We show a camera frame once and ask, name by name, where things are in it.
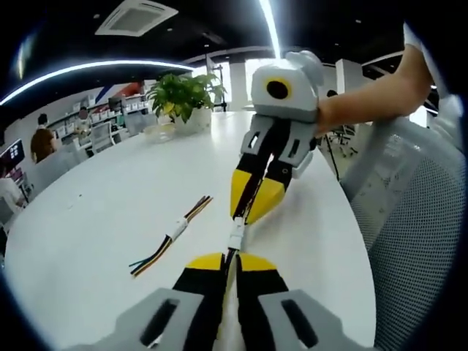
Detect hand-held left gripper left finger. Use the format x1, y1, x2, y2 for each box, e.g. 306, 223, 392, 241
65, 251, 225, 351

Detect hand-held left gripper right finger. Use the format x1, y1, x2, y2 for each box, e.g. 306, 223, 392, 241
235, 253, 374, 351

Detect white JST connector with wires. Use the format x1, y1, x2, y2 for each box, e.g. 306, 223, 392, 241
233, 175, 257, 235
174, 195, 214, 230
127, 226, 183, 279
223, 232, 245, 268

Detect black office chair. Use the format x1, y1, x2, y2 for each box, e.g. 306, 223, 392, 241
328, 124, 358, 159

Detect white plant pot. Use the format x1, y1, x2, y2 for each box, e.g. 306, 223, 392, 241
174, 107, 213, 135

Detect black tripod stand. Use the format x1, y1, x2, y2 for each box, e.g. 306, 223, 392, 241
213, 64, 230, 111

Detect straight ceiling light strip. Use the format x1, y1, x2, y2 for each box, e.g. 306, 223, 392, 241
258, 0, 283, 60

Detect green potted plant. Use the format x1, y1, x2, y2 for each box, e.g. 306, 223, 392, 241
146, 72, 226, 124

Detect white office chair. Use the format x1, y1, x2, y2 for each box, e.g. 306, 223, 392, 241
89, 121, 115, 154

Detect shelves with white bins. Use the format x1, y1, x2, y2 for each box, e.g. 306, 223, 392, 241
47, 93, 154, 133

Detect grey mesh office chair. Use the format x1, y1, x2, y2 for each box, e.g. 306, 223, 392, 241
338, 93, 468, 351

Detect ceiling air conditioner vent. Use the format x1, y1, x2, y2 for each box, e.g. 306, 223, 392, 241
94, 0, 180, 37

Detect curved ceiling light strip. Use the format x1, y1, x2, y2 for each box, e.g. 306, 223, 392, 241
0, 60, 193, 107

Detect dark computer monitor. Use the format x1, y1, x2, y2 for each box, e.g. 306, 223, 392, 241
0, 138, 25, 162

